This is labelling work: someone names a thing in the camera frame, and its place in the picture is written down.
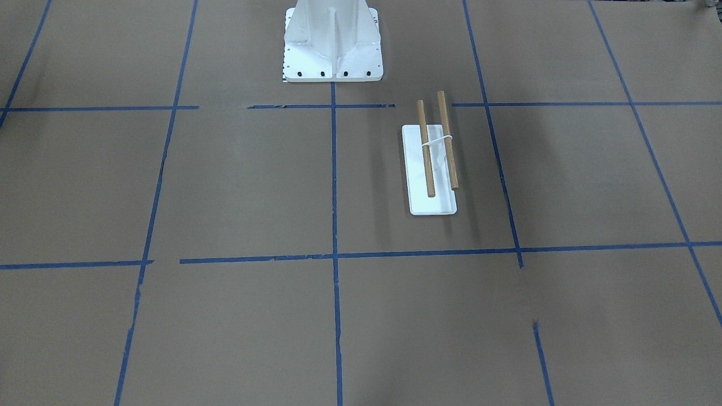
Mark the white wooden-bar towel rack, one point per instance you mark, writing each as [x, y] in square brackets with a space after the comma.
[429, 162]

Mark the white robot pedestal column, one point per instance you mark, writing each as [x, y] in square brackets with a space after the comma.
[332, 41]

